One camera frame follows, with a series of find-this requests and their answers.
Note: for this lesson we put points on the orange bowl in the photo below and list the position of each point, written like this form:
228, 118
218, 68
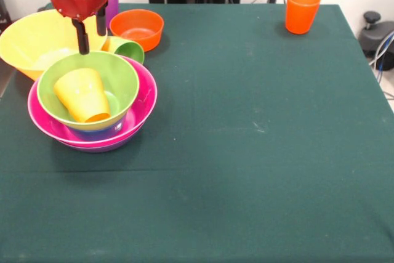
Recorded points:
135, 21

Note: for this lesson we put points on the green cup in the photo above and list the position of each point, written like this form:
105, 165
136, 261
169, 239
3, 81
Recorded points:
130, 52

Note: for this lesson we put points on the green bowl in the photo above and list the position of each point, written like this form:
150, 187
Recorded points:
120, 72

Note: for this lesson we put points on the large yellow bowl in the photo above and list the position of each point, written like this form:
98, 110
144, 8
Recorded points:
30, 35

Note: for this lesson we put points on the yellow-orange cup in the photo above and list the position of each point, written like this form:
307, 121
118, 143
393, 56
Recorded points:
83, 93

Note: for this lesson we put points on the large pink bowl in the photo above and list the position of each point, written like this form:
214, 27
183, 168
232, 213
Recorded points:
146, 90

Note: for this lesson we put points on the blue bowl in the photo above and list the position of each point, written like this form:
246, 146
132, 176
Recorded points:
95, 133

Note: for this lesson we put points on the purple cup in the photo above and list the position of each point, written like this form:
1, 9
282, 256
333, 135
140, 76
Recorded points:
114, 7

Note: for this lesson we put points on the dark grey equipment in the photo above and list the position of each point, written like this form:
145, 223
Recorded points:
3, 16

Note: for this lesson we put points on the purple bowl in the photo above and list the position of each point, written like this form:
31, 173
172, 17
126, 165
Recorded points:
101, 149

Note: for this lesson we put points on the dark green tablecloth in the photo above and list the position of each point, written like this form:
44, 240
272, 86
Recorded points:
246, 167

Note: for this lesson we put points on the orange cup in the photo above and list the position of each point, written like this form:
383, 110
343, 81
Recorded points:
301, 13

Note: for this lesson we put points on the black clamp device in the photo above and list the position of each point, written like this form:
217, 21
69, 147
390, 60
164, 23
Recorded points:
372, 36

